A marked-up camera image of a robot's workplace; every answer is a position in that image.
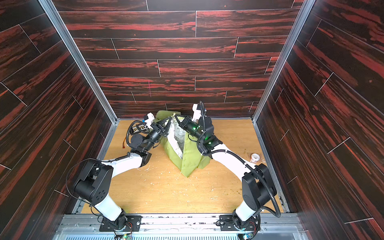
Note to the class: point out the green jacket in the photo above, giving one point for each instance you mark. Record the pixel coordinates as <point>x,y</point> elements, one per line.
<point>180,147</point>

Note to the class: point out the black battery pack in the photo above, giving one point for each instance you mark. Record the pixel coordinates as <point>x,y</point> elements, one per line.
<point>139,128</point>

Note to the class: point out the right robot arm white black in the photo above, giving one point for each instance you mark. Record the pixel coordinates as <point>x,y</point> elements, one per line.
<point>258,188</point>

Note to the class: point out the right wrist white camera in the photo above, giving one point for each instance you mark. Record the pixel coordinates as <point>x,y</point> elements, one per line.
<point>199,110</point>

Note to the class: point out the aluminium front rail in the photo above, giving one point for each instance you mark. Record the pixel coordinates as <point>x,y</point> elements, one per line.
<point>182,227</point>

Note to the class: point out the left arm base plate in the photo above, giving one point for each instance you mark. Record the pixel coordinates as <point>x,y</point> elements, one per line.
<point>128,223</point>

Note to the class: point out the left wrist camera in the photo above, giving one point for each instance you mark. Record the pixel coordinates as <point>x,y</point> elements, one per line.
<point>148,120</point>

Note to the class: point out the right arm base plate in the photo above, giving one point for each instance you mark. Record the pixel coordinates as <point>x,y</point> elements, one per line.
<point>234,223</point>

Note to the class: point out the white tape roll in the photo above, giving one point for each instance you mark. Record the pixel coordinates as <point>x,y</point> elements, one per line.
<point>255,158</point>

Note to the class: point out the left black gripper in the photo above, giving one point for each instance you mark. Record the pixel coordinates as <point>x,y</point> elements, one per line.
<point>162,129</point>

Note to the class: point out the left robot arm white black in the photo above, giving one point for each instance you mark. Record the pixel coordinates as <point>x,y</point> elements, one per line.
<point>94,181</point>

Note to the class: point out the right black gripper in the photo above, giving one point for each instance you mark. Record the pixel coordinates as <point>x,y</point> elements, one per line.
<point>184,124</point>

